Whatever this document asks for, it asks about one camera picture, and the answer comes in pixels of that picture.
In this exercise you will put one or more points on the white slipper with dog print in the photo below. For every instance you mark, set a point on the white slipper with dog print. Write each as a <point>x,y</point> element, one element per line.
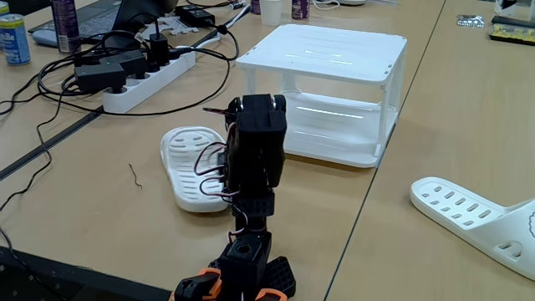
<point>493,230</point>
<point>196,205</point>

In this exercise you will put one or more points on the black flat bar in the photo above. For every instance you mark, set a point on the black flat bar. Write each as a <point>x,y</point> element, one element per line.
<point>514,20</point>

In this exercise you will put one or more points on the blue drink can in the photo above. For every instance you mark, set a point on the blue drink can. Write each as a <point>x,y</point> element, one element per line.
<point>3,8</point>
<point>14,39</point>

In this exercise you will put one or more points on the silver foil wrapper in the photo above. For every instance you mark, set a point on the silver foil wrapper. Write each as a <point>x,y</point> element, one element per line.
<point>470,21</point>

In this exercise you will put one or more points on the dark laptop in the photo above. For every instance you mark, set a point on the dark laptop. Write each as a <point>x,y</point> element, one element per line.
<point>96,18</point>

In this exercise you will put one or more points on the grey computer mouse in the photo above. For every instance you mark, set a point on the grey computer mouse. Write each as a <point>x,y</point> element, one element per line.
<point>44,37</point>

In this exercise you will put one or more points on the dark purple drink can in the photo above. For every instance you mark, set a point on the dark purple drink can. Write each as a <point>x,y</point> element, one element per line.
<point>301,8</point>
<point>255,6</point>

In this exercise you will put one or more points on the white printed plastic bracket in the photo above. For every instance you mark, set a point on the white printed plastic bracket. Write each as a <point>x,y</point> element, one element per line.
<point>184,28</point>
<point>144,29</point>

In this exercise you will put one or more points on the black adapter with green light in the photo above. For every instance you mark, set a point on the black adapter with green light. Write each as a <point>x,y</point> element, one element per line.
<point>125,62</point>

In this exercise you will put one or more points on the white paper cup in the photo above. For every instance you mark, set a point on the white paper cup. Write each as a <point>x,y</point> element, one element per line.
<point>271,12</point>

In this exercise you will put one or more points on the yellow patterned packet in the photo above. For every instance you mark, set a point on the yellow patterned packet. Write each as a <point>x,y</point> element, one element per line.
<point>512,34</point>

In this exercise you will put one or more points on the black laptop charger brick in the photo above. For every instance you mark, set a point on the black laptop charger brick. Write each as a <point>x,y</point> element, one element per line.
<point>195,16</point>

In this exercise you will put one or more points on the tall purple drink can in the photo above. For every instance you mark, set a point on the tall purple drink can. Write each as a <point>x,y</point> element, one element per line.
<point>64,25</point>

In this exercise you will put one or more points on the thin dark twig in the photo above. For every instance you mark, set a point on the thin dark twig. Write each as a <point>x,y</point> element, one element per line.
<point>134,177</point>

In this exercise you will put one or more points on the white two-tier shoe rack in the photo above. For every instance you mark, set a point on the white two-tier shoe rack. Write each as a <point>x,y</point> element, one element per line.
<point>326,50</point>

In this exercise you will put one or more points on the black power adapter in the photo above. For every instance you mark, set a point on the black power adapter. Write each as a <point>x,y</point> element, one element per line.
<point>100,77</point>

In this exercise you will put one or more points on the white flat device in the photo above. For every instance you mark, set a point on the white flat device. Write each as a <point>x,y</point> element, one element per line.
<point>351,1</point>

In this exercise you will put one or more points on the white box with black mark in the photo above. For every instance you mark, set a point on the white box with black mark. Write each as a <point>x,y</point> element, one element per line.
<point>514,8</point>

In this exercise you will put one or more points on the black power plug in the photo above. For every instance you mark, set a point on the black power plug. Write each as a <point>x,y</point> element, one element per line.
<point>159,50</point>

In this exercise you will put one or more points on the white power strip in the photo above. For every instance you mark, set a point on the white power strip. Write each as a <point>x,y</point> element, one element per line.
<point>146,85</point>

